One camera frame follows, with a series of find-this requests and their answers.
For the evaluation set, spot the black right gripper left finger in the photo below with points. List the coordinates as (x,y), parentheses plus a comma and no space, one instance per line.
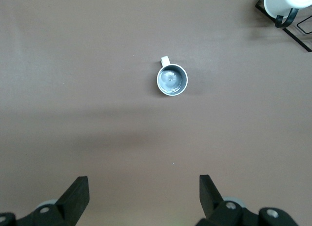
(73,199)

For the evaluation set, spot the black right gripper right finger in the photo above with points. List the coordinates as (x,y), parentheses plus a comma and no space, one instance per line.
(209,199)

